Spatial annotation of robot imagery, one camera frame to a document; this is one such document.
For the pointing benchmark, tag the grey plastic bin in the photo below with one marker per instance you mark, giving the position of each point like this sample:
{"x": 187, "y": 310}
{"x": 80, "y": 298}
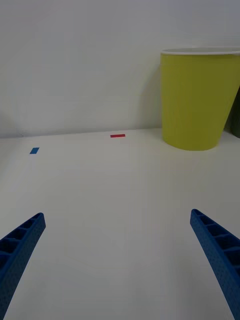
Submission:
{"x": 237, "y": 117}

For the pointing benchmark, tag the yellow-green plastic bin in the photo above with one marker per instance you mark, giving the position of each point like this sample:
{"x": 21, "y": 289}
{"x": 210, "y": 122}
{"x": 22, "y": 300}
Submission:
{"x": 195, "y": 100}

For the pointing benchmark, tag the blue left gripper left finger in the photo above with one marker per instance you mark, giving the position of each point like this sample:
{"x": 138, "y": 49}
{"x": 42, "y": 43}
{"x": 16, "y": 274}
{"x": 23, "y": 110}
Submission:
{"x": 17, "y": 252}

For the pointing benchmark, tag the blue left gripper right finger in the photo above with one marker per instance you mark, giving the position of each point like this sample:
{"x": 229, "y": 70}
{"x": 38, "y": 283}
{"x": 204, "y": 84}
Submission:
{"x": 220, "y": 255}

